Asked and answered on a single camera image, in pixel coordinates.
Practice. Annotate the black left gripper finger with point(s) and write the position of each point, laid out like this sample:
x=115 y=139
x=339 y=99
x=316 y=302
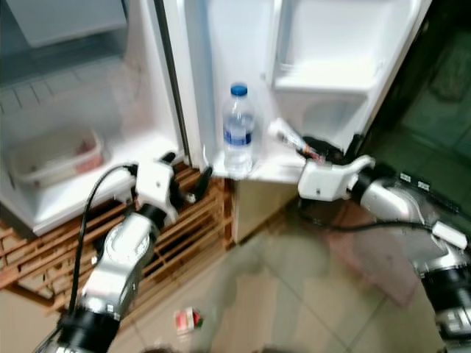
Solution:
x=203 y=184

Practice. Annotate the white red snack packet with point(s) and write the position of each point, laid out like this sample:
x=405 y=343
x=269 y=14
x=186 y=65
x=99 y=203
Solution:
x=283 y=132

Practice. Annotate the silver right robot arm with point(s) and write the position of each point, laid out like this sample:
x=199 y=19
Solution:
x=405 y=213

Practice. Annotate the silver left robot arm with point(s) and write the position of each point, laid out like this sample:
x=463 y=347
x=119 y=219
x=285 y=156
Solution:
x=118 y=257

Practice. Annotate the white fridge cabinet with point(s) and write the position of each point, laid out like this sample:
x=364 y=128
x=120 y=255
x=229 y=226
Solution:
x=147 y=73

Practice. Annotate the white fridge door shelf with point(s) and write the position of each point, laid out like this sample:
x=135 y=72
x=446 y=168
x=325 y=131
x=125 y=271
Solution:
x=331 y=51

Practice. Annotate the dark grey fridge door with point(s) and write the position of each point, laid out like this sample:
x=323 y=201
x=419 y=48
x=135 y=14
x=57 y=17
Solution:
x=213 y=44

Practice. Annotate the grey fridge drawer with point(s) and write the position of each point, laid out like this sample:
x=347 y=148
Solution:
x=73 y=20

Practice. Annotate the blue capped water bottle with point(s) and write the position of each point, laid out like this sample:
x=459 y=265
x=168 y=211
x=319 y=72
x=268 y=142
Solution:
x=239 y=136

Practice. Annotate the clear plastic food container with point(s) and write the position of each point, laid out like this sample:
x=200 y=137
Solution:
x=55 y=158

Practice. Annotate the pink floor mat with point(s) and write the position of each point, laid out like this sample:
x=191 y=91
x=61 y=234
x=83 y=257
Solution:
x=375 y=265

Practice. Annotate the small red white packet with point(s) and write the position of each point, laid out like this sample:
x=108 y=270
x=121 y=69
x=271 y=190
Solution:
x=188 y=321

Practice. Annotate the wooden wine rack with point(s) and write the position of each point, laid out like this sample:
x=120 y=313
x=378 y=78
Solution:
x=37 y=257

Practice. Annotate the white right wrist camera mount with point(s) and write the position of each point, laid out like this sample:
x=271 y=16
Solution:
x=331 y=179

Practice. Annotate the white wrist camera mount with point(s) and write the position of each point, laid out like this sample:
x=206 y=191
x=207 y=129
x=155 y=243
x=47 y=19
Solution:
x=331 y=179
x=154 y=187

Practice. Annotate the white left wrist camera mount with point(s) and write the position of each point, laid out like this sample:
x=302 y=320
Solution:
x=154 y=187

